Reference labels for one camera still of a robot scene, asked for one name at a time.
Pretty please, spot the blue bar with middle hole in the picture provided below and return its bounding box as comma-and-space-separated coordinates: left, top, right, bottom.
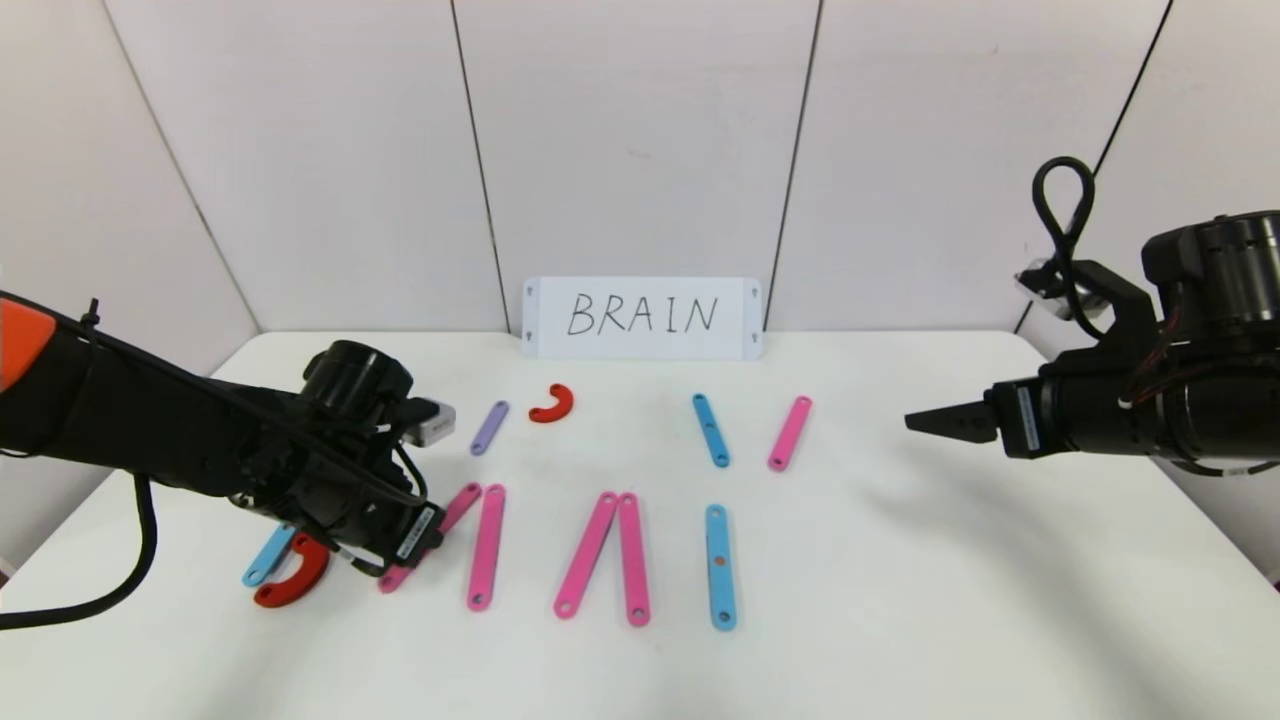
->
704, 504, 738, 631
241, 523, 297, 588

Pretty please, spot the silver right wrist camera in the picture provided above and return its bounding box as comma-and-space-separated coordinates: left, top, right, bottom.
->
1015, 258, 1076, 301

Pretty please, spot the black right camera bracket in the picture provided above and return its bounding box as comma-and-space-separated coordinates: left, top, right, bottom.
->
1060, 260, 1151, 376

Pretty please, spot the black looped right arm cable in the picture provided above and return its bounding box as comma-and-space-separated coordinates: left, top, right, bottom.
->
1032, 157, 1111, 341

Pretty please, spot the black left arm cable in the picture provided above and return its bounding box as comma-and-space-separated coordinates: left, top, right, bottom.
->
0, 470, 161, 631

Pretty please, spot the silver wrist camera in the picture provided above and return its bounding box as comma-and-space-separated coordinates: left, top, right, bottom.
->
405, 400, 458, 448
1015, 258, 1076, 301

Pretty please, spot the red curved piece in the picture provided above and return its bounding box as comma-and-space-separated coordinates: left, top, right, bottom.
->
253, 533, 332, 610
528, 384, 576, 425

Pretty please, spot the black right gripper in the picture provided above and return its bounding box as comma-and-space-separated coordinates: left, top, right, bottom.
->
904, 375, 1164, 460

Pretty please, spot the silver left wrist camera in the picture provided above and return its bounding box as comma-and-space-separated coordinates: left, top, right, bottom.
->
405, 400, 458, 448

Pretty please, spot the short purple flat bar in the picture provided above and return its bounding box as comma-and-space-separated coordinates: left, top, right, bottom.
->
470, 401, 511, 458

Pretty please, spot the white card reading BRAIN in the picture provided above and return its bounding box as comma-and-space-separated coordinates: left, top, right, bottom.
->
522, 277, 764, 362

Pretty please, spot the blue flat bar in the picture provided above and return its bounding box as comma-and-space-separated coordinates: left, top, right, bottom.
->
691, 394, 731, 470

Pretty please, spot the pink bar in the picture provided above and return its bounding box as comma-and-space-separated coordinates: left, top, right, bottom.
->
616, 493, 652, 628
766, 396, 813, 473
466, 484, 507, 612
378, 483, 484, 595
553, 491, 620, 620

